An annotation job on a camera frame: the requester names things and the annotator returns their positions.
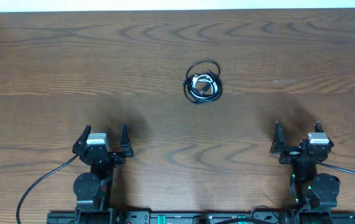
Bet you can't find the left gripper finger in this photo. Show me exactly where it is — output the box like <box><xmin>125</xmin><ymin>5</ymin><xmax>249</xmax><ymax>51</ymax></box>
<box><xmin>72</xmin><ymin>125</ymin><xmax>91</xmax><ymax>154</ymax></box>
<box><xmin>120</xmin><ymin>124</ymin><xmax>134</xmax><ymax>157</ymax></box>

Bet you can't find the white cable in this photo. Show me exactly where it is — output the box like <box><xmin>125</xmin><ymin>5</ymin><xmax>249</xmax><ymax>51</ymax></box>
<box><xmin>191</xmin><ymin>73</ymin><xmax>219</xmax><ymax>96</ymax></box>

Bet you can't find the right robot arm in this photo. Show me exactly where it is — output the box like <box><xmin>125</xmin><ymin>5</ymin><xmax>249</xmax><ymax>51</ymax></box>
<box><xmin>270</xmin><ymin>121</ymin><xmax>340</xmax><ymax>223</ymax></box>

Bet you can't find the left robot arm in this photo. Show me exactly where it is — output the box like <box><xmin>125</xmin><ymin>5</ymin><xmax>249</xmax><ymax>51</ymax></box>
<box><xmin>72</xmin><ymin>124</ymin><xmax>134</xmax><ymax>223</ymax></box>

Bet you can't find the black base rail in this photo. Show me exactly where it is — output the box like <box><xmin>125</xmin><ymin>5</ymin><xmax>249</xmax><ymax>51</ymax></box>
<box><xmin>46</xmin><ymin>210</ymin><xmax>355</xmax><ymax>224</ymax></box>

